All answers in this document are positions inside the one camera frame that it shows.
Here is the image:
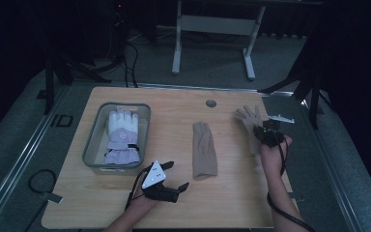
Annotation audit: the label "beige knit glove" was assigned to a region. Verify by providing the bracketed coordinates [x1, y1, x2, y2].
[234, 104, 267, 156]
[191, 121, 218, 181]

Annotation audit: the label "hand-held gripper cable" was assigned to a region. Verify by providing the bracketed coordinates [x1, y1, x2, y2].
[266, 136, 318, 232]
[124, 173, 147, 211]

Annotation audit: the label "black metal stand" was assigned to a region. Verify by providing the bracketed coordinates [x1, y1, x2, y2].
[258, 62, 326, 131]

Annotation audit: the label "left hand-held gripper cable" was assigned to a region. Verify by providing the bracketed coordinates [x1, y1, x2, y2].
[124, 173, 147, 211]

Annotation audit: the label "grey tape piece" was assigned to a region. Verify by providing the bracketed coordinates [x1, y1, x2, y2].
[40, 191, 64, 205]

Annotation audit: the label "black cable loop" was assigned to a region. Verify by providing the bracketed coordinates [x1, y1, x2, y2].
[27, 168, 58, 194]

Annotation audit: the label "silver floor rail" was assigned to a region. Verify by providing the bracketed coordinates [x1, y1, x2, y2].
[300, 96, 366, 232]
[0, 84, 71, 232]

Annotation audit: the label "black floor cables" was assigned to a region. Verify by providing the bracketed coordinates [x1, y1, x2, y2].
[122, 40, 140, 89]

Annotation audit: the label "white desk frame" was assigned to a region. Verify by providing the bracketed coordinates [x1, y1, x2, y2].
[170, 0, 267, 81]

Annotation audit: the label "person's right hand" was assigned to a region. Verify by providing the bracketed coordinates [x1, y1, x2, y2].
[258, 134, 294, 178]

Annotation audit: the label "grey translucent plastic bin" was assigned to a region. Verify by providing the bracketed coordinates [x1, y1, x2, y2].
[81, 101, 152, 175]

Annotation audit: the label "lilac glove with white fingers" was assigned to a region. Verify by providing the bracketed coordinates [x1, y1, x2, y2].
[103, 108, 142, 166]

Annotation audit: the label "person's left hand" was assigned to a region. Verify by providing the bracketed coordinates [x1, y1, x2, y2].
[128, 188, 162, 215]

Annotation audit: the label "right hand-held gripper cable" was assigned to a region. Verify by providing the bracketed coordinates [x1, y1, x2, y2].
[266, 136, 318, 232]

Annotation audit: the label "black tripod stand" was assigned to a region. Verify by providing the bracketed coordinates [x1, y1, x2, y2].
[43, 52, 113, 116]

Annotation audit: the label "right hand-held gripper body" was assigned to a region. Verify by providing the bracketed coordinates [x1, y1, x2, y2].
[256, 114, 296, 149]

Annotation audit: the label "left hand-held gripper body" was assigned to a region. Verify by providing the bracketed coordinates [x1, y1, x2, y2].
[140, 159, 182, 204]

